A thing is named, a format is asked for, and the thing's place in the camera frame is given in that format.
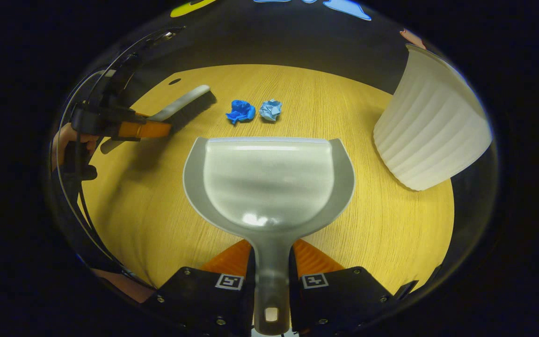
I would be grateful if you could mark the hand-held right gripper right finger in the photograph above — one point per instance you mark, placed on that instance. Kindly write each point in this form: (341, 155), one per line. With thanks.
(339, 299)

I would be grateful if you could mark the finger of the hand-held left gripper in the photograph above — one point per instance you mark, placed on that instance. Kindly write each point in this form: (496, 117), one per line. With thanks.
(148, 129)

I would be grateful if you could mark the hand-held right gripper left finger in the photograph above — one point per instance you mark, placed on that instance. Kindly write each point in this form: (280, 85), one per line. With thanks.
(204, 299)

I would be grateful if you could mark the small grey broom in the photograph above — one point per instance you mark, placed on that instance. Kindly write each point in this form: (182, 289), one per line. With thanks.
(180, 100)

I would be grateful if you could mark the dark blue paper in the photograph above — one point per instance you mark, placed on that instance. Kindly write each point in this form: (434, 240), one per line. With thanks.
(240, 111)

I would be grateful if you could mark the light blue paper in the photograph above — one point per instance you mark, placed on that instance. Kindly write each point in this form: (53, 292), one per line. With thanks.
(270, 110)

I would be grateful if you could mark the grey plastic dustpan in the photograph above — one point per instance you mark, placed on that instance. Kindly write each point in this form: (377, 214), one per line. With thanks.
(269, 187)

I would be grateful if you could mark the white ribbed garbage bin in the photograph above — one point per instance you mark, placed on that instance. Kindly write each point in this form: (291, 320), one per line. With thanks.
(428, 131)

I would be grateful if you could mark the black backdrop cloth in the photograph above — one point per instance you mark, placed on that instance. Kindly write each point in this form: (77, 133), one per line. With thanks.
(297, 42)

